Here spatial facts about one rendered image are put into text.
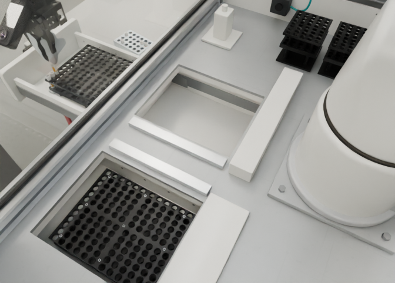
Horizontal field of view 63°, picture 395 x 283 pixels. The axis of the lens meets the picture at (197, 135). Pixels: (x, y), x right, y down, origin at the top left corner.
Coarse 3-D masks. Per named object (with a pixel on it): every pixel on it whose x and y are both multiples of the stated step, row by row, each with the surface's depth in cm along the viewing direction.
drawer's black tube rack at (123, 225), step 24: (96, 192) 66; (120, 192) 67; (96, 216) 63; (120, 216) 63; (144, 216) 63; (168, 216) 63; (72, 240) 64; (96, 240) 63; (120, 240) 63; (144, 240) 61; (168, 240) 61; (96, 264) 58; (120, 264) 58; (144, 264) 58
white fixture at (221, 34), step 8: (224, 8) 83; (232, 8) 85; (216, 16) 84; (224, 16) 83; (232, 16) 86; (216, 24) 86; (224, 24) 85; (232, 24) 88; (208, 32) 91; (216, 32) 88; (224, 32) 87; (232, 32) 91; (240, 32) 91; (208, 40) 89; (216, 40) 89; (224, 40) 88; (232, 40) 89; (224, 48) 88
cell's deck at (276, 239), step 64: (192, 64) 84; (256, 64) 84; (320, 64) 85; (128, 128) 71; (64, 192) 61; (192, 192) 62; (256, 192) 62; (0, 256) 54; (64, 256) 54; (256, 256) 55; (320, 256) 55; (384, 256) 55
